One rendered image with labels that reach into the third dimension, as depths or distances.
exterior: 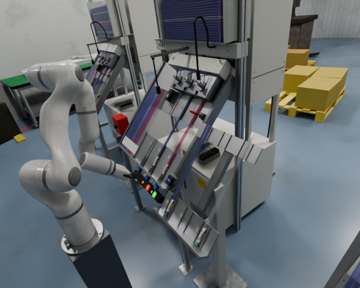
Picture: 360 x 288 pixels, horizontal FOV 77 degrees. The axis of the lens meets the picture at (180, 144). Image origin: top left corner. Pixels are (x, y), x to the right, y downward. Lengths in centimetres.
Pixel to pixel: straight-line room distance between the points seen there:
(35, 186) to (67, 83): 40
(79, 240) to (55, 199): 23
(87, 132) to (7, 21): 469
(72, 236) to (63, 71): 68
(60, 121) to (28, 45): 482
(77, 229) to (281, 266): 133
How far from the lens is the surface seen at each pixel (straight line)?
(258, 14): 136
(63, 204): 104
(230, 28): 120
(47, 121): 97
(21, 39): 572
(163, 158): 136
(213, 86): 124
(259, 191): 198
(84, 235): 115
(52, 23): 591
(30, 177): 100
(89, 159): 117
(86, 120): 114
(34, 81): 106
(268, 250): 191
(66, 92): 97
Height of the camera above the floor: 156
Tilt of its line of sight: 31 degrees down
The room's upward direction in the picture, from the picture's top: 8 degrees counter-clockwise
